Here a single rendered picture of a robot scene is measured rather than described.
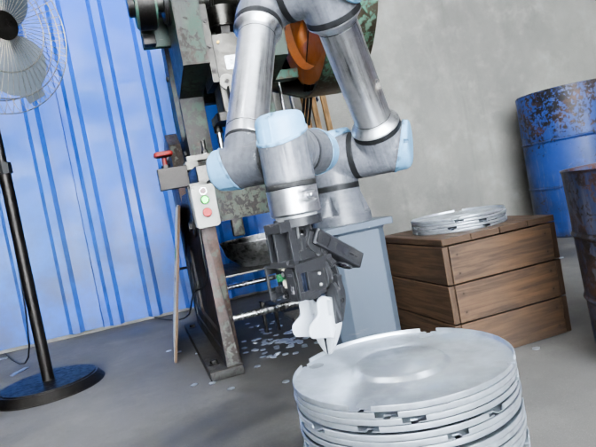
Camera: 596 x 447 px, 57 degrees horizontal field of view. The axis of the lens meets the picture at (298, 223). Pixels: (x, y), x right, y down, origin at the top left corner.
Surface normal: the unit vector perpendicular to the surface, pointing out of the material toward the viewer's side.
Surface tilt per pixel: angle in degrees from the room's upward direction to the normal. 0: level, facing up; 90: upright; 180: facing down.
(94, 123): 90
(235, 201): 90
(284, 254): 90
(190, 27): 90
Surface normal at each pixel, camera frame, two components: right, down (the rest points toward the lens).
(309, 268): 0.66, -0.08
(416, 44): 0.29, 0.00
